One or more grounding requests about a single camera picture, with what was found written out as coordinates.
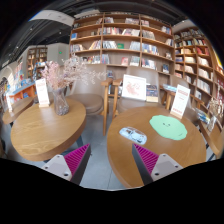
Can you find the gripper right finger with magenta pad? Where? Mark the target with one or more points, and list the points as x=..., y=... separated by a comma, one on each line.
x=152, y=166

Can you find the large wooden bookshelf centre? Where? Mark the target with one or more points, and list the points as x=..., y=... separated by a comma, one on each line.
x=120, y=40

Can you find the dark small book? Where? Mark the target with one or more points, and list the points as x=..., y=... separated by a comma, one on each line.
x=151, y=93

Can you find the wooden bookshelf right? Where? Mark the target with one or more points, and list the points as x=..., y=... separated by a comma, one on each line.
x=197, y=63

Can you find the round wooden table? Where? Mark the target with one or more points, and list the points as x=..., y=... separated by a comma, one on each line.
x=186, y=152
x=39, y=134

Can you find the white sign stand left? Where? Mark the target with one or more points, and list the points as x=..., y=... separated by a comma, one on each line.
x=42, y=93

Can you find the green round mouse pad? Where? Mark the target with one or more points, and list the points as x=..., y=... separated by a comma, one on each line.
x=168, y=127

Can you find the pink dried flowers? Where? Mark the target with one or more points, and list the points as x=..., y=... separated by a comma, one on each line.
x=72, y=70

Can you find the wooden bookshelf far left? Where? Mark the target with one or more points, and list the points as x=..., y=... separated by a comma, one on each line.
x=36, y=58

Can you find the round wooden table right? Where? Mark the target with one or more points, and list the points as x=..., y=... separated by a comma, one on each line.
x=186, y=152

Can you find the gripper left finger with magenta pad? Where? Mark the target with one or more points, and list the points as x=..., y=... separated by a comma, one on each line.
x=70, y=167

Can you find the white sign stand right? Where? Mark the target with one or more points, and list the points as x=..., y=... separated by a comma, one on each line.
x=180, y=101

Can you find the brown armchair left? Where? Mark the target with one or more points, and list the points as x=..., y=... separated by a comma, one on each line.
x=92, y=91

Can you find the white sign stand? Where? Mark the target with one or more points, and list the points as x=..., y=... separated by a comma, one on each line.
x=42, y=93
x=180, y=101

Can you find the glass vase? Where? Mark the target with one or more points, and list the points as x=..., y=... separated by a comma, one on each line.
x=61, y=106

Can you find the round wooden table left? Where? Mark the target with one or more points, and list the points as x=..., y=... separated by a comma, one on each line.
x=39, y=134

